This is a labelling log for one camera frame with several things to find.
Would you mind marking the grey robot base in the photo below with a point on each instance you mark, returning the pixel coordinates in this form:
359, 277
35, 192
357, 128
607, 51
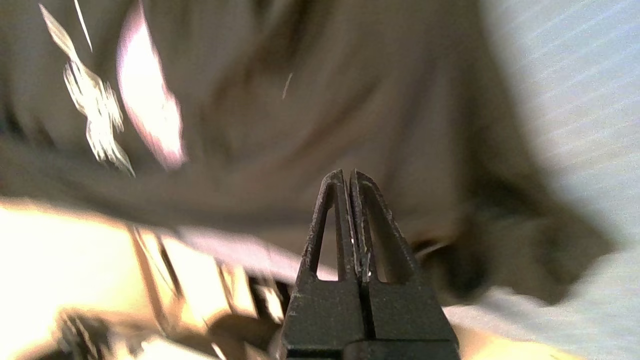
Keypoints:
200, 280

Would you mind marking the black moon print t-shirt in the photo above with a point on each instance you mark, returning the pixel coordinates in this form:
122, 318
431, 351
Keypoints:
300, 125

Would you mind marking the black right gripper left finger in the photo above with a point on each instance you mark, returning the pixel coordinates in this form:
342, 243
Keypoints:
325, 310

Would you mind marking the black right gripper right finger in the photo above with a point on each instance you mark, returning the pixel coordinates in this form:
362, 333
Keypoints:
405, 310

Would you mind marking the blue bed sheet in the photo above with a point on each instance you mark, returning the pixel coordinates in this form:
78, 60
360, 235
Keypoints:
590, 150

